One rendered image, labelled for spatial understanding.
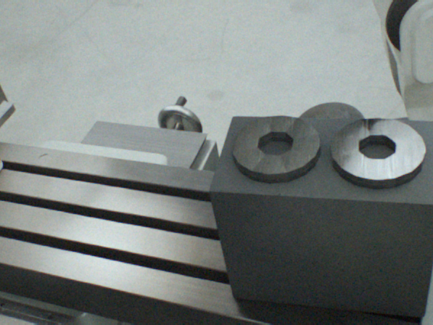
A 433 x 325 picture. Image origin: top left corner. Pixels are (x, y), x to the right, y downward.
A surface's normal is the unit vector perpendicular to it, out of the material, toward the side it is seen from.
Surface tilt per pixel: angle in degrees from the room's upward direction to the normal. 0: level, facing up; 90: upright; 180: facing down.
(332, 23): 0
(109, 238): 0
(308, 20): 0
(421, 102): 115
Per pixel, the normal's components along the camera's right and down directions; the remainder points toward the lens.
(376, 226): -0.22, 0.69
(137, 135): -0.15, -0.73
